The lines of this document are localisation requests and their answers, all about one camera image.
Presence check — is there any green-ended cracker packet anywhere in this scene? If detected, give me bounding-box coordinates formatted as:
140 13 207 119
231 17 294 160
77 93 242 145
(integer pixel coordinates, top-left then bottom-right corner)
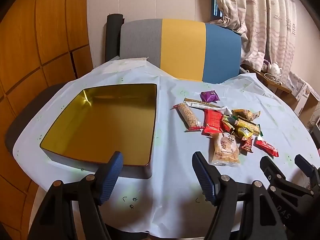
232 108 261 121

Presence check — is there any round tray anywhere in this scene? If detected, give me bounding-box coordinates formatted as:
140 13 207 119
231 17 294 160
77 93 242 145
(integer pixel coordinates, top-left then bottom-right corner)
264 73 283 85

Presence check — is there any grey yellow blue chair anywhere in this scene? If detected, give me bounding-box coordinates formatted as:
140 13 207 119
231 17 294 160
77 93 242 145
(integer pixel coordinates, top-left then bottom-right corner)
119 18 242 84

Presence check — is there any yellow packet with red label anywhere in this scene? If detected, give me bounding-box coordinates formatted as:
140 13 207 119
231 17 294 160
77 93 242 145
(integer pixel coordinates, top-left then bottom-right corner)
234 119 260 133

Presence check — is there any purple snack packet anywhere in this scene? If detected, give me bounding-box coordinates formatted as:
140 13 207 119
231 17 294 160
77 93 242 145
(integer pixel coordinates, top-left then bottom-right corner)
200 91 220 103

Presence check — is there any wooden side table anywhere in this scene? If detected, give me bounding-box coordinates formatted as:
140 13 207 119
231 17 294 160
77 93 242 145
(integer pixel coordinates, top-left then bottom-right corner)
241 64 293 98

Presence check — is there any clear round biscuit packet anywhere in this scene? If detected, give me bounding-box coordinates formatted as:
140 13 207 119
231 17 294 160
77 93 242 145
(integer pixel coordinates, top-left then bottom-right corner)
209 132 241 167

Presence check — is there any window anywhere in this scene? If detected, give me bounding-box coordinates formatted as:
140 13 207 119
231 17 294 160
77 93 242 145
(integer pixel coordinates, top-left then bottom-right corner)
211 0 223 20

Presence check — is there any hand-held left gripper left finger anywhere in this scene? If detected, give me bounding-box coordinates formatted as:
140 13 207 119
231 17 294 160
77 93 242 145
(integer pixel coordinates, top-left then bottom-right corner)
27 151 125 240

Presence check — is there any wooden wardrobe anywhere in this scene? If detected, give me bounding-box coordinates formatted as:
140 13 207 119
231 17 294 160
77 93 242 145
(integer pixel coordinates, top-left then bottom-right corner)
0 0 94 230

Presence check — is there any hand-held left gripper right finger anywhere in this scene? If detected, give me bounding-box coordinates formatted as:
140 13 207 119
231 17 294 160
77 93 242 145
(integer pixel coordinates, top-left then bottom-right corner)
192 151 288 240

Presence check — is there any cardboard box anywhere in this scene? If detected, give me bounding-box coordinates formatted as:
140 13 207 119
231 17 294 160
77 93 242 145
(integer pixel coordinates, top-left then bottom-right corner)
295 90 318 117

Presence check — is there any green dark snack packet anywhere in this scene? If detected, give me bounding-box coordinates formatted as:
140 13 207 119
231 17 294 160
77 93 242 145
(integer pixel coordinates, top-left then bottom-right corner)
220 114 237 133

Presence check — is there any oat bar packet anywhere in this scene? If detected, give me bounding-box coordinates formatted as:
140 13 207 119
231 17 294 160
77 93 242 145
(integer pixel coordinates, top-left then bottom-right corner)
172 102 204 130

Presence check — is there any patterned curtain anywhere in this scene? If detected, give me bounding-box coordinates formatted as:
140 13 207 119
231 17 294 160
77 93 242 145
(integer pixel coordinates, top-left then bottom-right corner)
209 0 310 98

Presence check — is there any small yellow snack packet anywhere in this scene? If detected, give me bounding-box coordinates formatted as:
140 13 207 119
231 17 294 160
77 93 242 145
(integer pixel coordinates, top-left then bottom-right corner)
235 127 253 139

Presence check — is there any gold tin box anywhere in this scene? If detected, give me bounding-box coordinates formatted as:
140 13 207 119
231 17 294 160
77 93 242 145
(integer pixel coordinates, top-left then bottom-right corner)
39 83 158 180

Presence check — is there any plastic tablecloth with green smileys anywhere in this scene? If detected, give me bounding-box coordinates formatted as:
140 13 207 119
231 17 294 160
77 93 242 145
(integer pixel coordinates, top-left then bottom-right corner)
12 57 320 239

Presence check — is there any white teapot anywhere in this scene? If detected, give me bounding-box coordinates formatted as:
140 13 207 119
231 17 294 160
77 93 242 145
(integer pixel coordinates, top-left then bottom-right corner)
267 62 283 77

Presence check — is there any large red snack packet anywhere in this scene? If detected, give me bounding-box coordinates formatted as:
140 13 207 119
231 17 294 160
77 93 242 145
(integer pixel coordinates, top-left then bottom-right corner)
202 109 224 135

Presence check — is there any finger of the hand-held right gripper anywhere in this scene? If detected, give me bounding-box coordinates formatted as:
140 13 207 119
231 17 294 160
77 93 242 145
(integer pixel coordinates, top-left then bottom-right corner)
294 154 320 190
260 156 314 197

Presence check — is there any long gold white packet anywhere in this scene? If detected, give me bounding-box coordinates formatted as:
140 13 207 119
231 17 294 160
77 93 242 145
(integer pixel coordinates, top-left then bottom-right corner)
184 97 234 117

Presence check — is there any red and white snack packet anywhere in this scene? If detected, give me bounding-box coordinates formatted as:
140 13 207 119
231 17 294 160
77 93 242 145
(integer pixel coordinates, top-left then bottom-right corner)
255 137 279 157

